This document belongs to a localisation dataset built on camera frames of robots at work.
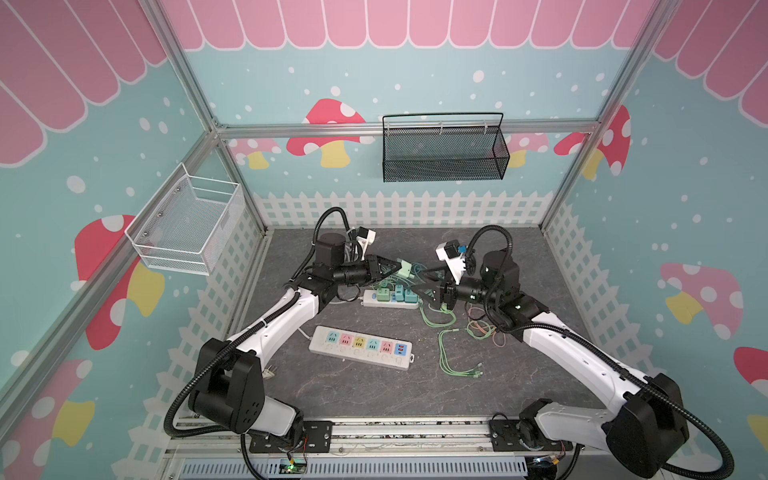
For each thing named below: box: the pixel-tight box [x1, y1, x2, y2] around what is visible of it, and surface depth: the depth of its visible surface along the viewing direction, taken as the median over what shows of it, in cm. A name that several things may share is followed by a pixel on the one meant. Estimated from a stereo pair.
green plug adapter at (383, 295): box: [377, 288, 391, 302], surface depth 96 cm
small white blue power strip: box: [361, 289, 421, 309], surface depth 99 cm
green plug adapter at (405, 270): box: [398, 260, 415, 279], surface depth 79 cm
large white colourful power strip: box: [309, 326, 415, 371], surface depth 89 cm
